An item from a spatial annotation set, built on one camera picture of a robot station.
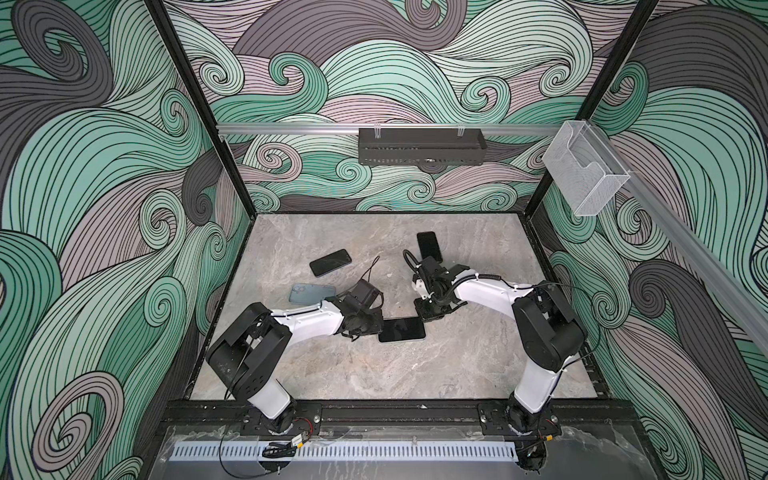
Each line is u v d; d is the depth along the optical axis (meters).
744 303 0.51
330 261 1.07
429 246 1.10
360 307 0.70
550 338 0.47
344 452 0.70
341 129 0.96
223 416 0.74
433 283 0.72
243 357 0.46
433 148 0.95
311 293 0.98
